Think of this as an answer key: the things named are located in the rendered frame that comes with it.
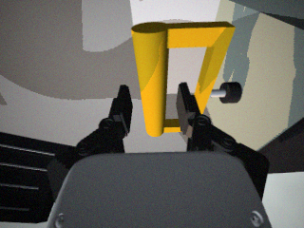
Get grey flat base plate with bolts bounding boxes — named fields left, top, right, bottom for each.
left=130, top=0, right=220, bottom=94

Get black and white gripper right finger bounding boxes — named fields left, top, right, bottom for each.
left=176, top=83, right=270, bottom=201

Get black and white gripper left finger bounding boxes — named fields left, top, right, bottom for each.
left=47, top=85, right=133, bottom=202

